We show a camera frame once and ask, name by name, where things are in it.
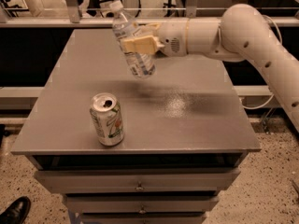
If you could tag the clear plastic water bottle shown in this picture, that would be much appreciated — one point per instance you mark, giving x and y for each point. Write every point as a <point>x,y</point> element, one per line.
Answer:
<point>124,26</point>

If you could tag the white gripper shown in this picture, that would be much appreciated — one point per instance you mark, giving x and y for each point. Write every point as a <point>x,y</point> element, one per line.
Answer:
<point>172,38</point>

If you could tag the grey drawer cabinet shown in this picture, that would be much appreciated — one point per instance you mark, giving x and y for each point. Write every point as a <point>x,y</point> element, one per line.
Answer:
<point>185,133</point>

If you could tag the green white soda can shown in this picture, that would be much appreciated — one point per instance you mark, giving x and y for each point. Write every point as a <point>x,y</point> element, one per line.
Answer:
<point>105,111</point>

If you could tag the grey metal railing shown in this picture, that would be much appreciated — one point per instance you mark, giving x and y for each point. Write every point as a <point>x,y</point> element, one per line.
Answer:
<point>79,22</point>

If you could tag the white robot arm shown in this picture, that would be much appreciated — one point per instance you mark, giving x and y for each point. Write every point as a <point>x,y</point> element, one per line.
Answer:
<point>242,33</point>

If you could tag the black leather shoe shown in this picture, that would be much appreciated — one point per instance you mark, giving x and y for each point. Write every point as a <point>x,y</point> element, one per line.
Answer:
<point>17,212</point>

